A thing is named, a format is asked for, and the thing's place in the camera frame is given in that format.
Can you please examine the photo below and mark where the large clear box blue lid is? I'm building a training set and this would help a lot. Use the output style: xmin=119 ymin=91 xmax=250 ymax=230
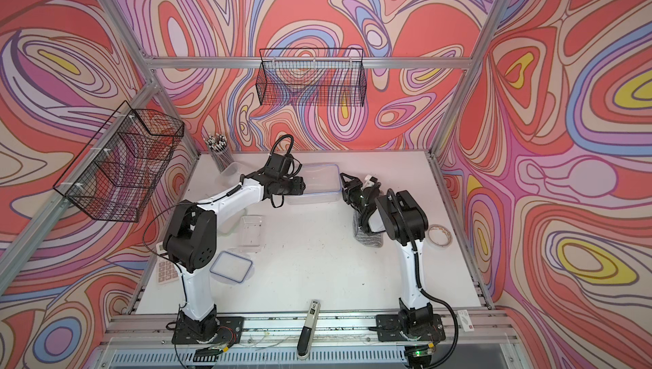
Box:
xmin=285 ymin=163 xmax=342 ymax=205

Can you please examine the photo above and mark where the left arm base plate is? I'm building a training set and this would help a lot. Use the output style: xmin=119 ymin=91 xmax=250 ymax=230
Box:
xmin=171 ymin=316 xmax=245 ymax=345

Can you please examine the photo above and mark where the small clear box blue lid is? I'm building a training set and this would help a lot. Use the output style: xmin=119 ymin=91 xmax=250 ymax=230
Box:
xmin=238 ymin=215 xmax=265 ymax=253

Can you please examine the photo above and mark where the tape roll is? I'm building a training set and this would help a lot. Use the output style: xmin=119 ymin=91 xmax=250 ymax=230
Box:
xmin=426 ymin=225 xmax=453 ymax=248

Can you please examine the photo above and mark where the translucent green lunch box lid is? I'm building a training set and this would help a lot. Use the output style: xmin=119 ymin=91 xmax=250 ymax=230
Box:
xmin=217 ymin=209 xmax=248 ymax=236

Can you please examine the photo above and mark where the mesh pen cup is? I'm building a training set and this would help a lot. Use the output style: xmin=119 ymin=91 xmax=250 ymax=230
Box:
xmin=205 ymin=134 xmax=234 ymax=172

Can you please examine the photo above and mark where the white calculator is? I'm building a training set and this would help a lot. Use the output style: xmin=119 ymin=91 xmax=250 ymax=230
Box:
xmin=156 ymin=242 xmax=179 ymax=285

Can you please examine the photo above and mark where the small blue rimmed lid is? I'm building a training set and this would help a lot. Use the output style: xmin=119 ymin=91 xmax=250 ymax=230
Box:
xmin=210 ymin=250 xmax=255 ymax=285

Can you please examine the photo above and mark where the black wire basket back wall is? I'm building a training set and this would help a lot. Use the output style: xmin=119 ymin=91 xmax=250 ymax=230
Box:
xmin=256 ymin=46 xmax=367 ymax=107

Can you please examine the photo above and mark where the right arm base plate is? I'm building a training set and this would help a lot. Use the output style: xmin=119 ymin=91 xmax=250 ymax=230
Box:
xmin=370 ymin=314 xmax=447 ymax=344

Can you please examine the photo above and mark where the black wire basket wall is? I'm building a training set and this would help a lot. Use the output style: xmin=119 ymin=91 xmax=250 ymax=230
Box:
xmin=53 ymin=102 xmax=185 ymax=223
xmin=256 ymin=46 xmax=367 ymax=107

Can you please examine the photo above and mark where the black white marker pen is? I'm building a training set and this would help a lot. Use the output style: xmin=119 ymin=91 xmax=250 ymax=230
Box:
xmin=296 ymin=299 xmax=321 ymax=360

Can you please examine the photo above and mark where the grey striped cloth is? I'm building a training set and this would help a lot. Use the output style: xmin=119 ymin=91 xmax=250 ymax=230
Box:
xmin=353 ymin=212 xmax=385 ymax=248

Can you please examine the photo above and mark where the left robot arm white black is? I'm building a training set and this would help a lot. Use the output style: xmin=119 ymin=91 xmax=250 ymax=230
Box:
xmin=163 ymin=153 xmax=306 ymax=344

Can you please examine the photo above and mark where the white red label tag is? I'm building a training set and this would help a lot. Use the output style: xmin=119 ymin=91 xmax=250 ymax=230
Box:
xmin=456 ymin=310 xmax=475 ymax=333

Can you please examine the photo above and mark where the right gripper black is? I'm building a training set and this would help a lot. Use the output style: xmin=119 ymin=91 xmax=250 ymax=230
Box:
xmin=340 ymin=173 xmax=368 ymax=217

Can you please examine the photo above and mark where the black wire basket left wall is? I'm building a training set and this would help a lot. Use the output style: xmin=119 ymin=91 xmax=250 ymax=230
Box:
xmin=53 ymin=102 xmax=185 ymax=223

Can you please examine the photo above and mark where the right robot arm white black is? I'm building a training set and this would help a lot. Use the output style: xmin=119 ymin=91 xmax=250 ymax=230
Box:
xmin=340 ymin=173 xmax=434 ymax=338

